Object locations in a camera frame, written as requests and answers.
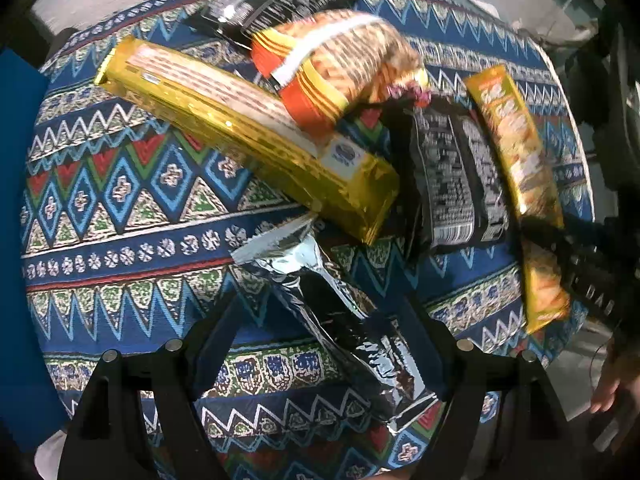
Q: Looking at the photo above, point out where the silver foil snack bag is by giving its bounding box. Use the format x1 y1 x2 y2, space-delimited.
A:
231 212 436 436

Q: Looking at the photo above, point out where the blue cardboard box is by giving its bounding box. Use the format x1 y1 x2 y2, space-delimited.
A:
1 48 68 452

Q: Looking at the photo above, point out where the black snack bag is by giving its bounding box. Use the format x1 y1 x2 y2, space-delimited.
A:
186 0 355 51
381 96 510 262

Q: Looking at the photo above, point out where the orange striped snack bag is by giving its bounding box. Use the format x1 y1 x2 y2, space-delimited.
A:
250 10 423 141

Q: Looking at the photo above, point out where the long gold biscuit pack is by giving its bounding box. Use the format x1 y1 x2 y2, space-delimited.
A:
94 36 399 244

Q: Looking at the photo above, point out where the yellow long snack pack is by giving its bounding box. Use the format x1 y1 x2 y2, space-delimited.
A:
465 64 570 334

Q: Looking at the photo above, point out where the person's hand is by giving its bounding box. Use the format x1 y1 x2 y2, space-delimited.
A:
590 341 640 413

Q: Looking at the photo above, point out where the black office chair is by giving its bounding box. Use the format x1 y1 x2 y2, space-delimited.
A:
565 4 639 194

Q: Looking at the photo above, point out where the patterned blue tablecloth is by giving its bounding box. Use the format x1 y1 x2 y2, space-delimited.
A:
20 0 594 479

